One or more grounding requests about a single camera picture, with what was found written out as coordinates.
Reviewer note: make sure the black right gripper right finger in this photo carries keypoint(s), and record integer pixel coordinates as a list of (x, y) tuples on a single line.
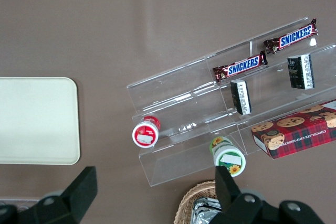
[(231, 197)]

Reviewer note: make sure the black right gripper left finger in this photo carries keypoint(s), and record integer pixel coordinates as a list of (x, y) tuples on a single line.
[(78, 195)]

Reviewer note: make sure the foil wrapped sandwich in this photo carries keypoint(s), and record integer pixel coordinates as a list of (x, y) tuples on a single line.
[(203, 211)]

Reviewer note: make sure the woven wicker basket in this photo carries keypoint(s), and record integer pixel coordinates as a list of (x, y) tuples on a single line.
[(189, 200)]

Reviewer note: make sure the cream rectangular tray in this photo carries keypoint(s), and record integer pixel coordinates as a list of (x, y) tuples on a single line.
[(36, 120)]

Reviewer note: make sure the green sunflower yogurt cup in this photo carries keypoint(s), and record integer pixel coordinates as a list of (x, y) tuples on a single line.
[(228, 157)]

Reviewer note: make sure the red strawberry yogurt cup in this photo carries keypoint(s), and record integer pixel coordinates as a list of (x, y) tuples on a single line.
[(146, 134)]

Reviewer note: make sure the red tartan shortbread cookie box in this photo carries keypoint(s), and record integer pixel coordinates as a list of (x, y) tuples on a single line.
[(296, 132)]

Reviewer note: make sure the clear acrylic tiered display shelf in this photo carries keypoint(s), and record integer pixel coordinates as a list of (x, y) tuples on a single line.
[(194, 108)]

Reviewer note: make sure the small black chocolate box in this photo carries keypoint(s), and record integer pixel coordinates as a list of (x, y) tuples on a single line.
[(241, 97)]

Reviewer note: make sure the Snickers chocolate bar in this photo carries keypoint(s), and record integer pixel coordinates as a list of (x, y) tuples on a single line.
[(241, 67)]

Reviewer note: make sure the large black chocolate box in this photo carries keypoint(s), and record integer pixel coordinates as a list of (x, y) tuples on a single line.
[(302, 71)]

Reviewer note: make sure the Snickers bar with creased end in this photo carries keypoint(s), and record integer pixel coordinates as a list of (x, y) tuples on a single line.
[(291, 38)]

